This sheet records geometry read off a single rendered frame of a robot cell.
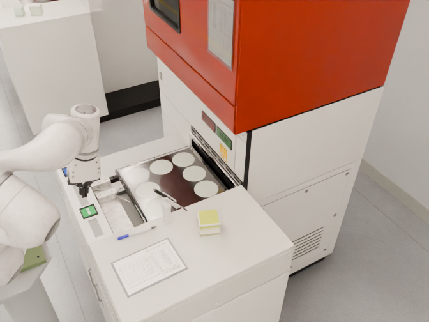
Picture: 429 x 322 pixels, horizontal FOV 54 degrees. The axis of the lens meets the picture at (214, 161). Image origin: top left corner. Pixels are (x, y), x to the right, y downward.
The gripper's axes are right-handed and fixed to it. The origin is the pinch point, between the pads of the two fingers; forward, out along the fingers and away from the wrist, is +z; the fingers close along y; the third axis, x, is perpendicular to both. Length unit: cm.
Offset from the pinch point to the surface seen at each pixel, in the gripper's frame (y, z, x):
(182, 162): -50, 12, -20
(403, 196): -223, 61, -4
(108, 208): -13.5, 21.3, -10.9
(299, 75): -72, -44, 10
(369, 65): -108, -46, 10
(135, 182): -27.0, 16.5, -18.3
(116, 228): -12.7, 21.4, 0.4
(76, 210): 0.2, 16.0, -8.0
